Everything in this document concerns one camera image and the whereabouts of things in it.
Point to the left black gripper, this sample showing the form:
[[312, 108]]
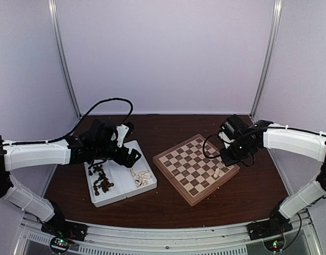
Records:
[[130, 160]]

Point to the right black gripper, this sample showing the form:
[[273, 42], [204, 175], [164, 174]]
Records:
[[228, 161]]

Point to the light chess king piece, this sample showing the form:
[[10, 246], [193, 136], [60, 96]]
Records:
[[216, 174]]

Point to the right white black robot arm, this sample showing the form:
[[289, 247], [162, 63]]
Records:
[[242, 141]]

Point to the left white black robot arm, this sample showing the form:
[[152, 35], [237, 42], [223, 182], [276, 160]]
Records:
[[103, 141]]

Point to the pile of light chess pieces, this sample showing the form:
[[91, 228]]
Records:
[[141, 178]]

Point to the pile of dark chess pieces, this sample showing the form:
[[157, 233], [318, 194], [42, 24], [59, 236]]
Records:
[[102, 182]]

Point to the wooden chess board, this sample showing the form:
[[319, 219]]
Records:
[[190, 172]]

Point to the right controller board with LEDs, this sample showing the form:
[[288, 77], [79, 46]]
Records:
[[274, 245]]

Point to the controller board with leds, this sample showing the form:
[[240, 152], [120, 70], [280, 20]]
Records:
[[59, 245], [274, 245]]

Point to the left controller board with LEDs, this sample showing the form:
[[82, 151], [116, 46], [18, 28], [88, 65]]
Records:
[[59, 245]]

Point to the white plastic compartment tray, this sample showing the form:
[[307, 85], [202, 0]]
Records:
[[124, 185]]

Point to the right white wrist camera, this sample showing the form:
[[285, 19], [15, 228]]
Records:
[[224, 138]]

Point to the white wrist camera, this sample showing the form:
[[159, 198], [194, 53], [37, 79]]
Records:
[[123, 131], [224, 138]]

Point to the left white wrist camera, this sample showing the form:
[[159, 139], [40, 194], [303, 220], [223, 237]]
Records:
[[123, 131]]

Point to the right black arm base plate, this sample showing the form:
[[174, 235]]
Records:
[[266, 228]]

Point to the front aluminium frame rail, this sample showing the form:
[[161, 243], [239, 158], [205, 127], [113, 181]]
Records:
[[226, 239]]

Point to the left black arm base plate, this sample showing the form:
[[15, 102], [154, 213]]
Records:
[[70, 231]]

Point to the right aluminium frame post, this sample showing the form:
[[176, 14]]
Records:
[[272, 40]]

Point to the aluminium frame post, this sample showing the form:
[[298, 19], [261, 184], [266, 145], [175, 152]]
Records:
[[52, 4], [272, 40]]

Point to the left aluminium frame post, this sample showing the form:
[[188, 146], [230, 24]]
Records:
[[52, 4]]

